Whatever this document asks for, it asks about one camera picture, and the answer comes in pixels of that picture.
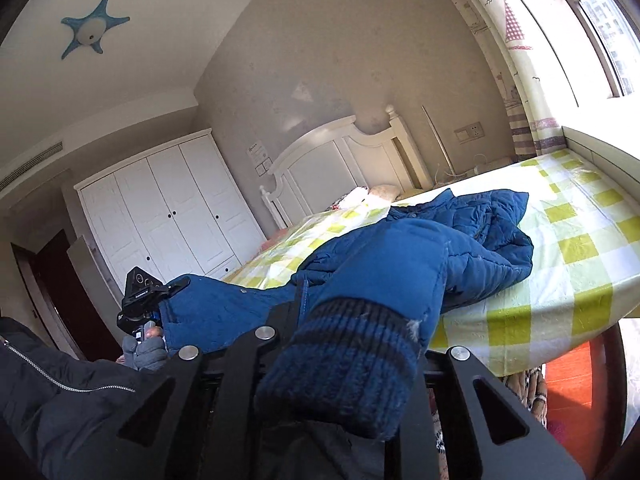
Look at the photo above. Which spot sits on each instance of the pink cloth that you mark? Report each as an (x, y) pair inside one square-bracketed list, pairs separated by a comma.
[(270, 245)]

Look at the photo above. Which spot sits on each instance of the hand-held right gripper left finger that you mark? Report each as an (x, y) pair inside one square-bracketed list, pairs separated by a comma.
[(250, 360)]

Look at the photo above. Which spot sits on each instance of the person's left forearm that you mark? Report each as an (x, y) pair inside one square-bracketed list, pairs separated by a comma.
[(50, 400)]

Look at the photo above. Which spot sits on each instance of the window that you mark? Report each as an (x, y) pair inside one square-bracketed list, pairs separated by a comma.
[(610, 25)]

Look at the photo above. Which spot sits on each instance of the beige window sill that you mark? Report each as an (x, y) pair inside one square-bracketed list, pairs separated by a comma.
[(610, 175)]

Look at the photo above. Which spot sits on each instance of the blue quilted jacket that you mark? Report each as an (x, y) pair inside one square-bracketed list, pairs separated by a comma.
[(400, 270)]

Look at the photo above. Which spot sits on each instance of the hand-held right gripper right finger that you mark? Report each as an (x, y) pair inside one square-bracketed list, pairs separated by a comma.
[(450, 385)]

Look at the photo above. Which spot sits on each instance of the person's left hand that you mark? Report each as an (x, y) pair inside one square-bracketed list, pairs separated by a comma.
[(147, 355)]

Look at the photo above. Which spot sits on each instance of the person's plaid pants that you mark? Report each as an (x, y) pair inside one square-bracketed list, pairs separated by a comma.
[(527, 395)]

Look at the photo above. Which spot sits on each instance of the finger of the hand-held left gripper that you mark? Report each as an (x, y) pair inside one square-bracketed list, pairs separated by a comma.
[(174, 288)]

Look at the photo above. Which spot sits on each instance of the sailboat print curtain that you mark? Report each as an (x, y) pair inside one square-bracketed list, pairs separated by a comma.
[(520, 60)]

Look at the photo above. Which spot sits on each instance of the bed with yellow checked sheet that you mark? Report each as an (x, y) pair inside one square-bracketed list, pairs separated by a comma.
[(560, 270)]

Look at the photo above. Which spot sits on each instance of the cream pillow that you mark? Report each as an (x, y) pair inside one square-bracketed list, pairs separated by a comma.
[(384, 191)]

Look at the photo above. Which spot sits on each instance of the wall paper notice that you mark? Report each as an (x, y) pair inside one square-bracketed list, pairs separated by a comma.
[(257, 156)]

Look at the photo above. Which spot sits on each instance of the blue starfish ceiling lamp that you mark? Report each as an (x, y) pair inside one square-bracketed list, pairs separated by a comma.
[(90, 30)]

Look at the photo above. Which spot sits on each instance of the white wardrobe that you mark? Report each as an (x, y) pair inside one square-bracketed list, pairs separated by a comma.
[(170, 210)]

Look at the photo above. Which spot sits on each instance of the dark wooden door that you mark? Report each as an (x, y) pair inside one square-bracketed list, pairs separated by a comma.
[(65, 300)]

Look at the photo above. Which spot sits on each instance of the white wooden headboard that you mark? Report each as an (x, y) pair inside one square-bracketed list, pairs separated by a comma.
[(330, 165)]

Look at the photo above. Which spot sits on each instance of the ceiling air vent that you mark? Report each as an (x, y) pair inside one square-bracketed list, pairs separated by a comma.
[(30, 165)]

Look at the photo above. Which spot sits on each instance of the wall socket panel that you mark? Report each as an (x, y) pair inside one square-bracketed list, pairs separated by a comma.
[(469, 130)]

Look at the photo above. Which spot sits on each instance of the pillows at bed head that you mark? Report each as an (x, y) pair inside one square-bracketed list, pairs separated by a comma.
[(350, 199)]

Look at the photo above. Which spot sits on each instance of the thin wooden pole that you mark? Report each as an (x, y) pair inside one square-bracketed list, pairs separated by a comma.
[(440, 145)]

